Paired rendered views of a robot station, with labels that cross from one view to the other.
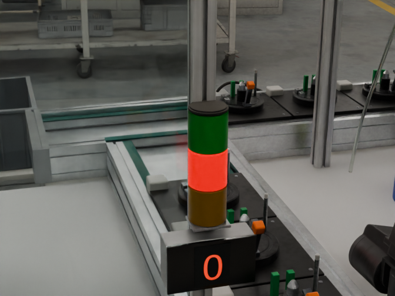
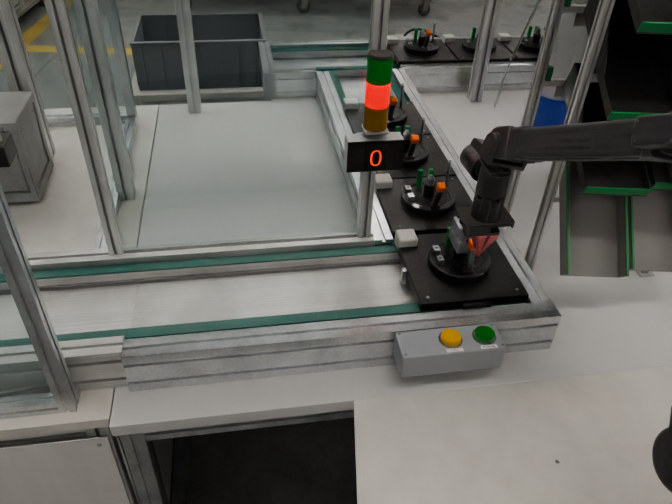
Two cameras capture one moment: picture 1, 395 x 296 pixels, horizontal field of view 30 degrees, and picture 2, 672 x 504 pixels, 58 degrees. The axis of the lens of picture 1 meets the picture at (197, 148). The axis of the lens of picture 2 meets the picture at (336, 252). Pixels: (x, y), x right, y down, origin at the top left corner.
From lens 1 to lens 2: 0.32 m
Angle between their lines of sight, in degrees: 17
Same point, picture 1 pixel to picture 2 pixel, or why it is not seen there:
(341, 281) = (467, 180)
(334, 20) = not seen: outside the picture
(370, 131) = (517, 76)
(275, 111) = (446, 55)
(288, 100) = (458, 46)
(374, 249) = (474, 153)
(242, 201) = (409, 121)
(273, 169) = (438, 100)
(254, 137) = (427, 75)
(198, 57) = (377, 20)
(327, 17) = not seen: outside the picture
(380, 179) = (517, 114)
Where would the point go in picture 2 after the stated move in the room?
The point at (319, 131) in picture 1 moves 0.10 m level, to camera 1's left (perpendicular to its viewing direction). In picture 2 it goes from (476, 73) to (449, 71)
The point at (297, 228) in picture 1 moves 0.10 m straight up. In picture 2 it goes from (444, 143) to (449, 112)
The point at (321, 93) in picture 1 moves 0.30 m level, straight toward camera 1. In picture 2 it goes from (481, 43) to (471, 73)
